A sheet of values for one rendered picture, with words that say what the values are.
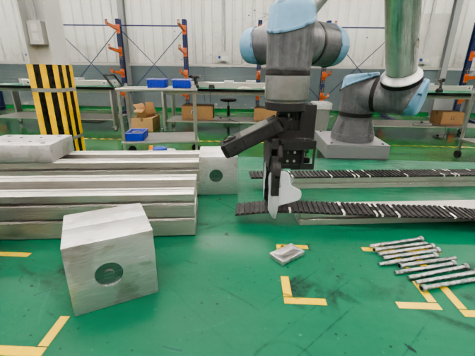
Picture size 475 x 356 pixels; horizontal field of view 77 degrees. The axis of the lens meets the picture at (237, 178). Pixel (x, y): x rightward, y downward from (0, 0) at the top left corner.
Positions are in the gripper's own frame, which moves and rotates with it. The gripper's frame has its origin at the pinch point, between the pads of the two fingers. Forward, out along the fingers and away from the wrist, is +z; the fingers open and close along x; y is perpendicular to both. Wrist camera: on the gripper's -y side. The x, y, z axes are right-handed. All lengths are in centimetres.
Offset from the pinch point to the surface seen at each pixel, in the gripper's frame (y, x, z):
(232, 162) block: -6.5, 13.5, -4.9
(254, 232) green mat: -3.2, -4.6, 3.1
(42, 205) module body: -39.7, -4.8, -2.8
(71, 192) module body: -34.4, -5.0, -5.3
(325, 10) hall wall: 252, 748, -162
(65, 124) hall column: -180, 291, 36
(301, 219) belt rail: 6.4, -1.8, 2.1
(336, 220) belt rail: 13.1, -2.4, 2.1
